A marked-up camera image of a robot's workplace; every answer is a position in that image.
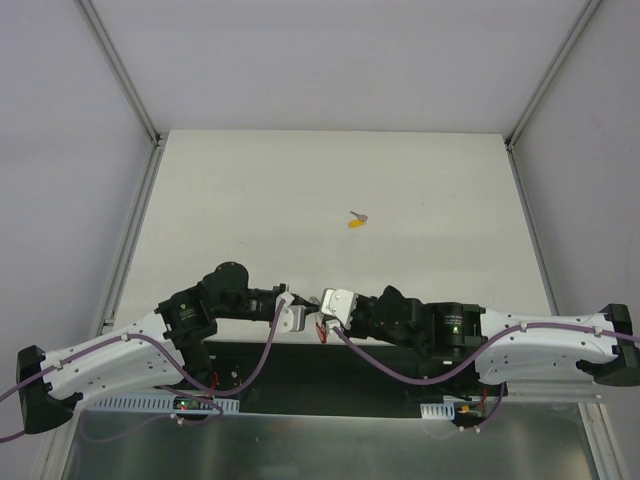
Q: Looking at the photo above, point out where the red grey carabiner keyring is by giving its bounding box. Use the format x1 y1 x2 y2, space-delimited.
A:
315 322 329 344

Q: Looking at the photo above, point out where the key with yellow tag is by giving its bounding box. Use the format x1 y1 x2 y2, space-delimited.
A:
348 211 368 229

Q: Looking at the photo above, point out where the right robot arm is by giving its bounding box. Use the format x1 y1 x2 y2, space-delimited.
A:
331 286 639 395

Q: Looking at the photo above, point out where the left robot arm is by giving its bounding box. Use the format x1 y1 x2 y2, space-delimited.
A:
16 262 319 435

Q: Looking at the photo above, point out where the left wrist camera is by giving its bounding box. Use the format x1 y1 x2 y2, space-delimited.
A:
275 291 306 333

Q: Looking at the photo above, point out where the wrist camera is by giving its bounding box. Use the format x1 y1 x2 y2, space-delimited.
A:
275 291 306 333
319 288 359 330

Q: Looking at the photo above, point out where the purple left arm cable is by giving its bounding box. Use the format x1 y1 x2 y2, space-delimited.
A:
0 298 286 446

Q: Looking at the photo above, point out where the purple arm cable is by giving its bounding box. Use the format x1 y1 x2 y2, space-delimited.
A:
0 298 286 446
332 322 640 439

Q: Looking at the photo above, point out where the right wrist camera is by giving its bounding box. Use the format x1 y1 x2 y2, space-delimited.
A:
319 288 359 330

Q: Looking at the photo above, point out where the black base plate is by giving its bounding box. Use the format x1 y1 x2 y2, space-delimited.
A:
164 339 506 416

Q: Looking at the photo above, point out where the right white cable duct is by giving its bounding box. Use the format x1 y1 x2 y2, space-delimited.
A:
420 401 456 421

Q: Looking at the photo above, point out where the white cable duct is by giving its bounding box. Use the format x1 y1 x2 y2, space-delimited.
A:
420 401 456 421
89 393 213 415

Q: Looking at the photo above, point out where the left white cable duct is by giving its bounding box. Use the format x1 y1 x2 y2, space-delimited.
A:
89 393 213 415

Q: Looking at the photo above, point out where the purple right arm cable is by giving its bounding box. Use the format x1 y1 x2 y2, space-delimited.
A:
332 322 640 439

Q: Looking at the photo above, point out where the left aluminium frame post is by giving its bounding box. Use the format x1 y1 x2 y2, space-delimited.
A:
74 0 162 146

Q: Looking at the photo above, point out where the aluminium frame post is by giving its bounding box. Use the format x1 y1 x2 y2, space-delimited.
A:
505 0 605 152
74 0 162 146

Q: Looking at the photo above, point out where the right aluminium frame post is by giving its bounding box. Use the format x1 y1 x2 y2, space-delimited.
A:
505 0 605 152

